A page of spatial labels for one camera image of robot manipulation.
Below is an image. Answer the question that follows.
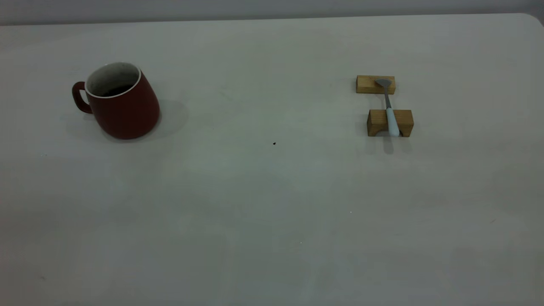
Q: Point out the red ceramic mug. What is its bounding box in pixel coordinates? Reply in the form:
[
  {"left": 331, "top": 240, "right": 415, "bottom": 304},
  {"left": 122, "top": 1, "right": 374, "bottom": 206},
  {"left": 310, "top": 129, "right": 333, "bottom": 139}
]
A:
[{"left": 72, "top": 62, "right": 161, "bottom": 140}]

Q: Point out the arched wooden block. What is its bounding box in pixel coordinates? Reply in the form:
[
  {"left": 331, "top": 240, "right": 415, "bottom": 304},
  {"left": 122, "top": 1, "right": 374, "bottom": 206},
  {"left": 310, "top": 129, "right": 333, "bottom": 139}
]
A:
[{"left": 367, "top": 109, "right": 414, "bottom": 137}]

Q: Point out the flat wooden block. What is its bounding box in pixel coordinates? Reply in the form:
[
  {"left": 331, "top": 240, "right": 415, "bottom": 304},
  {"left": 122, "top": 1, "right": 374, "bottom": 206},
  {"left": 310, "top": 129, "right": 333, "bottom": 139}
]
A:
[{"left": 356, "top": 75, "right": 396, "bottom": 95}]

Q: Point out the spoon with white handle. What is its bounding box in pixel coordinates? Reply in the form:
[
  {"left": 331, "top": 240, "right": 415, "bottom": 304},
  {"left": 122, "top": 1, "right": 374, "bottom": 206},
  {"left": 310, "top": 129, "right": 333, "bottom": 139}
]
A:
[{"left": 374, "top": 78, "right": 401, "bottom": 137}]

